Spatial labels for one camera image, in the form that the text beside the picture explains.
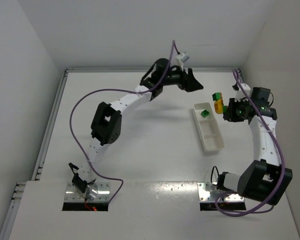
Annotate white divided plastic tray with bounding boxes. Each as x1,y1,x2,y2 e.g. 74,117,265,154
193,102,225,153

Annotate aluminium frame rail right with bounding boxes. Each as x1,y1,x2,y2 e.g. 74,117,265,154
237,68,244,82

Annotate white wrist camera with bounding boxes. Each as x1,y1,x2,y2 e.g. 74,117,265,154
232,83,251,102
175,52,190,71

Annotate yellow lego brick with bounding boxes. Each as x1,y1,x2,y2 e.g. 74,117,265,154
214,99,227,115

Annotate aluminium frame rail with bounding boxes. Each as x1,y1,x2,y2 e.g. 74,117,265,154
237,68,244,82
0,70,68,240

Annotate metal base plate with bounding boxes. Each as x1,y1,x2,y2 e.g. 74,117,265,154
64,182,110,203
197,182,245,203

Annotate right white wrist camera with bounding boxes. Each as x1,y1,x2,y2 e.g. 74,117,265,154
232,83,251,102

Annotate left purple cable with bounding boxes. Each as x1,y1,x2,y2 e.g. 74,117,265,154
69,39,179,203

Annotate aluminium frame rail left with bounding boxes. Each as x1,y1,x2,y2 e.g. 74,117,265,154
0,70,68,240

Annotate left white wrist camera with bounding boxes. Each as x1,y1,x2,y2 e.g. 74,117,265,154
175,52,190,71

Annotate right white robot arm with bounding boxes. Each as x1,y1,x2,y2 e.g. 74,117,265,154
212,84,293,206

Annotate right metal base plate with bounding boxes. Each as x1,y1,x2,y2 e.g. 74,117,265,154
197,182,245,203

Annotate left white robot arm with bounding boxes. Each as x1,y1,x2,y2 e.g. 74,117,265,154
69,58,204,194

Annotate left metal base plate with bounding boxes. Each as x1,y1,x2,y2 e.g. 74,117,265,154
64,182,110,203

